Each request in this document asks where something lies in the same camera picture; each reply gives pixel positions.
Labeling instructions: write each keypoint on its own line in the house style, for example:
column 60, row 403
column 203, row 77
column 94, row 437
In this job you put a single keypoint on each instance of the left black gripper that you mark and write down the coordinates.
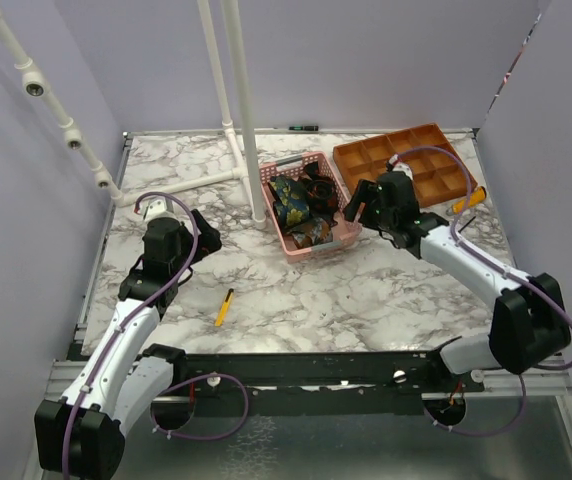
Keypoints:
column 208, row 239

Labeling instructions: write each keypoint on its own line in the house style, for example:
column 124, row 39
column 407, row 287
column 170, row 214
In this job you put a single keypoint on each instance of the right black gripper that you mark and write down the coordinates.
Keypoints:
column 372, row 195

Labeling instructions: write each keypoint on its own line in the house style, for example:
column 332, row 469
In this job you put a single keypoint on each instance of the black orange floral tie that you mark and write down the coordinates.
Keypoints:
column 321, row 192

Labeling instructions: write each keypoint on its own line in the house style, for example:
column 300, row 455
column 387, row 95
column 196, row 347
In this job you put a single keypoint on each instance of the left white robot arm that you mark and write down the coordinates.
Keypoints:
column 83, row 433

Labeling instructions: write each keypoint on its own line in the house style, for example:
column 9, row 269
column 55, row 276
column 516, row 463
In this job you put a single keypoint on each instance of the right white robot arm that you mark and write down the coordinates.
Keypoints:
column 528, row 323

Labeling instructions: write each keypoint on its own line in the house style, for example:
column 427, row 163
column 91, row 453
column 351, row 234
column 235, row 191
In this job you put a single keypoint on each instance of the pink perforated plastic basket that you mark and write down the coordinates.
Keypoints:
column 345, row 233

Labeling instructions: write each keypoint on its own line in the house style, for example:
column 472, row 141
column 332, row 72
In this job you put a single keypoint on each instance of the dark orange patterned tie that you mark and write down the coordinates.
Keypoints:
column 313, row 232

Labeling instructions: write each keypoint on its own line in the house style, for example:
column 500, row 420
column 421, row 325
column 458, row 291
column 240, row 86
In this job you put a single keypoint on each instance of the blue yellow floral tie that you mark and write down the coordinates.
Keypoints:
column 290, row 204

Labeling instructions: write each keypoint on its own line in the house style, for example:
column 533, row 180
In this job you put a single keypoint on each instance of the yellow utility knife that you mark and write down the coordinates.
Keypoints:
column 224, row 308

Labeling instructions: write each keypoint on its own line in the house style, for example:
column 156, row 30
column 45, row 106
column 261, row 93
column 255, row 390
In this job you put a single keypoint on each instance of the brown compartment tray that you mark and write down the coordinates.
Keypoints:
column 426, row 151

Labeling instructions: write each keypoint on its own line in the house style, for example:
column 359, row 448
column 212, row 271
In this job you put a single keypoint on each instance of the small black green device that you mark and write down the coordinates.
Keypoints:
column 304, row 128

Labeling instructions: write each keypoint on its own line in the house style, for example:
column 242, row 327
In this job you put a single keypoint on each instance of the orange box cutter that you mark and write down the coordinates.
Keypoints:
column 478, row 196

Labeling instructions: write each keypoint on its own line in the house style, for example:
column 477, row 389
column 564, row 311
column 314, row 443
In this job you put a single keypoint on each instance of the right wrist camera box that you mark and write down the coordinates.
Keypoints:
column 395, row 164

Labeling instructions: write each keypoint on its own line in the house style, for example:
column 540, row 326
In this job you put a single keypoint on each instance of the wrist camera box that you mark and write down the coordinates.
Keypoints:
column 395, row 164
column 158, row 208

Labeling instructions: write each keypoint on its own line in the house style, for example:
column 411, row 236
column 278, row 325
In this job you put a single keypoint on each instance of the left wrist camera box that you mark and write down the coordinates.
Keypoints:
column 158, row 208

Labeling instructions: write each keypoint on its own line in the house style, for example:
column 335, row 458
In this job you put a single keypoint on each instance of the orange handle screwdriver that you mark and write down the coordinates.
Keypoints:
column 467, row 224

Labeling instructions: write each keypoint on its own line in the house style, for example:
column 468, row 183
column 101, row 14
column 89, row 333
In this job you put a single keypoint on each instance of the black metal base rail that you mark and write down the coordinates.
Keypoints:
column 173, row 384

